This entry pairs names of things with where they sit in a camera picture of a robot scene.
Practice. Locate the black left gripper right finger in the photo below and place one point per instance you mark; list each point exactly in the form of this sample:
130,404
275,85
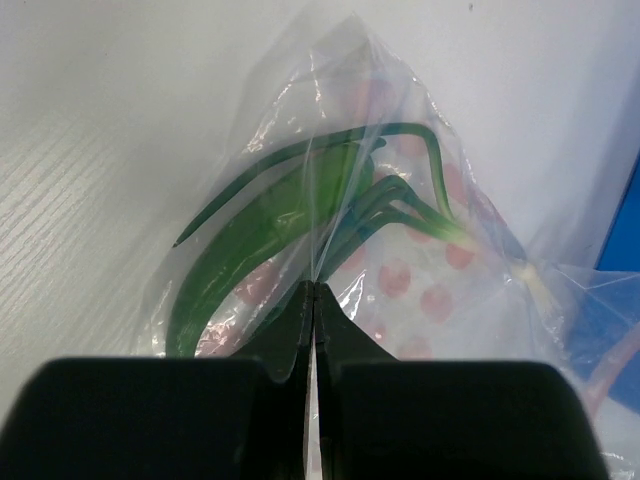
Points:
382,418

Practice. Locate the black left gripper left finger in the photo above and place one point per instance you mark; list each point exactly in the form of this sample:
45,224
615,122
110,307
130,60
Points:
243,416

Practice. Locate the fake green cucumber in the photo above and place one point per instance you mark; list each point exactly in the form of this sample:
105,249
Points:
307,196

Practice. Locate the clear zip top bag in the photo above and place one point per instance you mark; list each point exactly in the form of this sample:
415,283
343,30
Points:
415,296

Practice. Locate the fake green onion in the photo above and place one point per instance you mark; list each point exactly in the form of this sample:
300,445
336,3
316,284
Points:
392,201

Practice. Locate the blue plastic bin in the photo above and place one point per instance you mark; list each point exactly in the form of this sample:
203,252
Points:
620,240

